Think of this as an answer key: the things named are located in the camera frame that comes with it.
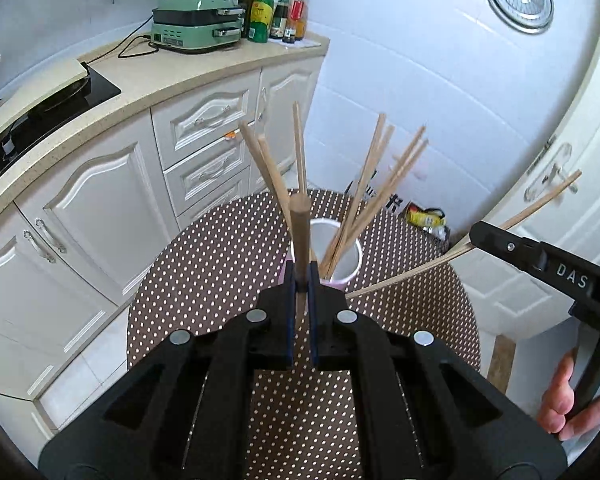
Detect pink paper cup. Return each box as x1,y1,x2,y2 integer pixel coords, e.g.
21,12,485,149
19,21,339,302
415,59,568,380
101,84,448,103
277,214,363,292

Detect wooden chopstick tall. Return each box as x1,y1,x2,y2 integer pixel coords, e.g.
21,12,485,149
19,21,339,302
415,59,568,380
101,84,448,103
346,169,582,299

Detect wooden chopstick short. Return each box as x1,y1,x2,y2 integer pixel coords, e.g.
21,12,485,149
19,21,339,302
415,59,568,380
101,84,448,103
324,122,397,276

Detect cream kitchen base cabinets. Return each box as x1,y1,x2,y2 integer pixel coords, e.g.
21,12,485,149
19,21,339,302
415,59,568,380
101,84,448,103
0,31,332,430

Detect person's right hand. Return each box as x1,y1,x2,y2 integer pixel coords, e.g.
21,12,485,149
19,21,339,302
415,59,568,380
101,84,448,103
536,349,600,441

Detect brown polka dot tablecloth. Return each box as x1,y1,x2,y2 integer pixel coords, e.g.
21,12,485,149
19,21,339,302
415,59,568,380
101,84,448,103
126,193,481,479

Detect white panel door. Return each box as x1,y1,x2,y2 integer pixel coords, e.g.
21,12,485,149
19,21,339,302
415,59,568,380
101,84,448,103
450,0,600,344

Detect yellow plastic package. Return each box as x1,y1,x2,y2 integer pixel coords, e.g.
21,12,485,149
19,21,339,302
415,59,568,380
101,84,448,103
404,204,446,229

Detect black gas stove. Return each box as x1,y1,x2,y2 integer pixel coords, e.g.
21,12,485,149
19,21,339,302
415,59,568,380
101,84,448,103
0,63,121,177

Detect dark sauce bottle green cap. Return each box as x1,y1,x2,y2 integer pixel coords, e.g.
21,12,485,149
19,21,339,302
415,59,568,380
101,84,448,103
270,0,290,40

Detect green yellow bottle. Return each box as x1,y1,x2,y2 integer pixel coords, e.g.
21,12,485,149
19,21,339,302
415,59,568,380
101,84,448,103
248,0,274,44

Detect red label sauce bottle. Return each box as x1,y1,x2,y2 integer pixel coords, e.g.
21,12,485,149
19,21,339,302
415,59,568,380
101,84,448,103
283,0,309,44

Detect green electric grill appliance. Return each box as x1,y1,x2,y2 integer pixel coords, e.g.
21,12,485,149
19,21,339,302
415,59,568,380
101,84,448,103
149,0,245,53

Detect dark oil bottle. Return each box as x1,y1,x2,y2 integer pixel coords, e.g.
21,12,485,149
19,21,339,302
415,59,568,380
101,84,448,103
238,0,254,38

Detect ornate door handle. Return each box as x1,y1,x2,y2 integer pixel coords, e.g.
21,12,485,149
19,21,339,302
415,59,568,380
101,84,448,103
524,136,573,203

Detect black power cable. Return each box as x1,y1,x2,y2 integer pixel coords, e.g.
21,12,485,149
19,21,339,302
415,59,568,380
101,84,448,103
82,0,182,66

